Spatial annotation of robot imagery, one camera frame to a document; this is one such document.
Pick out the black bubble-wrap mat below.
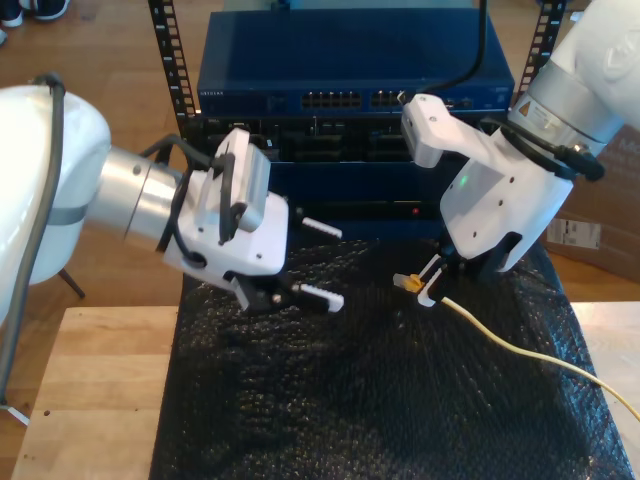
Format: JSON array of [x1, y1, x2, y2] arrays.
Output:
[[148, 238, 636, 480]]

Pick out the blue network switch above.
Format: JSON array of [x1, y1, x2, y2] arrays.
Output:
[[196, 8, 516, 117]]

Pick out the brown cardboard monitor box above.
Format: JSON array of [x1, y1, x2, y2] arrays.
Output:
[[542, 124, 640, 285]]

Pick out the black perforated rack post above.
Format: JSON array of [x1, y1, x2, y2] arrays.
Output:
[[513, 0, 567, 109], [147, 0, 211, 151]]

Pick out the blue rack base plate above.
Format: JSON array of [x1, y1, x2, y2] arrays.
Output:
[[339, 218, 454, 242]]

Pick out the black rack shelf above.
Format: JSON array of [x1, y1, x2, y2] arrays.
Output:
[[267, 160, 454, 224]]

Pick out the white floor foot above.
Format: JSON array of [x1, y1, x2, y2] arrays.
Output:
[[0, 402, 31, 427]]

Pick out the yellow network cable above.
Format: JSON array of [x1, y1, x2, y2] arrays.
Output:
[[393, 272, 640, 421]]

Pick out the black rack server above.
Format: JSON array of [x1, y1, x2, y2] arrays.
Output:
[[183, 113, 512, 165]]

